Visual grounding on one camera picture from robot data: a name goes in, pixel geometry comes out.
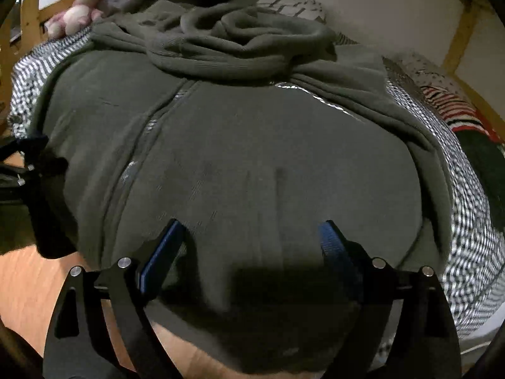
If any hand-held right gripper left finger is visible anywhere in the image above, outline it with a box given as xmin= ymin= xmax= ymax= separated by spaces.
xmin=43 ymin=218 xmax=188 ymax=379

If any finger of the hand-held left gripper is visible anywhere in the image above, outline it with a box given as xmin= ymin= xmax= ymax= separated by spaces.
xmin=27 ymin=173 xmax=78 ymax=260
xmin=0 ymin=136 xmax=69 ymax=191

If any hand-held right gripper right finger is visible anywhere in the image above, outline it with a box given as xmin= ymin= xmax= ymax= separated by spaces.
xmin=316 ymin=220 xmax=462 ymax=379

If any dark green zip hoodie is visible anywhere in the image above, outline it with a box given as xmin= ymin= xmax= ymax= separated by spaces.
xmin=0 ymin=0 xmax=455 ymax=376

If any black white checked bed sheet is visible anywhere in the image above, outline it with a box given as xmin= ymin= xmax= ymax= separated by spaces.
xmin=8 ymin=0 xmax=505 ymax=341

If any pink plush toy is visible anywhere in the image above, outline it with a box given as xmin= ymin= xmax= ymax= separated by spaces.
xmin=43 ymin=0 xmax=108 ymax=41

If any dark green printed cloth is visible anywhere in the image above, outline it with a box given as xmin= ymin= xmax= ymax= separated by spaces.
xmin=459 ymin=129 xmax=505 ymax=222

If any red white striped cloth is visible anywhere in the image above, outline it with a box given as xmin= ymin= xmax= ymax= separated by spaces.
xmin=419 ymin=84 xmax=495 ymax=143

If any white patterned pillow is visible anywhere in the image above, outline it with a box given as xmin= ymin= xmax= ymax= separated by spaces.
xmin=384 ymin=53 xmax=451 ymax=88

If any wooden bunk bed frame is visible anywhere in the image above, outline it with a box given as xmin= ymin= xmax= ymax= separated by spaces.
xmin=0 ymin=0 xmax=505 ymax=151

